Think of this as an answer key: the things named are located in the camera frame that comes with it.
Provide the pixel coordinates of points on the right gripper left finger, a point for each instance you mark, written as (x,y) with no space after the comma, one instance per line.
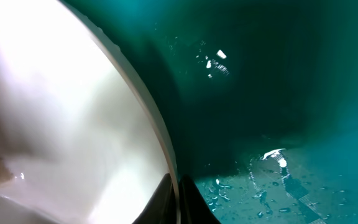
(161,208)

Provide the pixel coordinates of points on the white plate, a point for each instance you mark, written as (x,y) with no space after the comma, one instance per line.
(81,138)

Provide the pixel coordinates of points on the teal plastic tray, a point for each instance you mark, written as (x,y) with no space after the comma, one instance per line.
(260,99)

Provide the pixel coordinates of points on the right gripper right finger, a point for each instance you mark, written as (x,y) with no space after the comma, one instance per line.
(193,208)

